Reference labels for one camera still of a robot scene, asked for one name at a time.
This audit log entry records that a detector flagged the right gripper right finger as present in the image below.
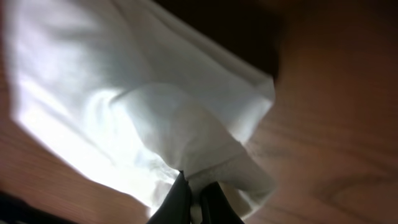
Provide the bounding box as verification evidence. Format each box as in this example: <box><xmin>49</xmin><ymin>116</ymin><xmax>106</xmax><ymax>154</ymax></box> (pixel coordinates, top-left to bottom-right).
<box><xmin>200</xmin><ymin>182</ymin><xmax>244</xmax><ymax>224</ymax></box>

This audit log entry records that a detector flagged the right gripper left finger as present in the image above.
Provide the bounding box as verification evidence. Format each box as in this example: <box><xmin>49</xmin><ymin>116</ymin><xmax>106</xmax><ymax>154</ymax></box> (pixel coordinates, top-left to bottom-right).
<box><xmin>147</xmin><ymin>171</ymin><xmax>192</xmax><ymax>224</ymax></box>

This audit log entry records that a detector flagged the white t-shirt with pixel logo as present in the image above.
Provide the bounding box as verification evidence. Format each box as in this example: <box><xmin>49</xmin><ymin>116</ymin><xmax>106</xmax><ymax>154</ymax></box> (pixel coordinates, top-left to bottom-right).
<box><xmin>4</xmin><ymin>0</ymin><xmax>275</xmax><ymax>218</ymax></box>

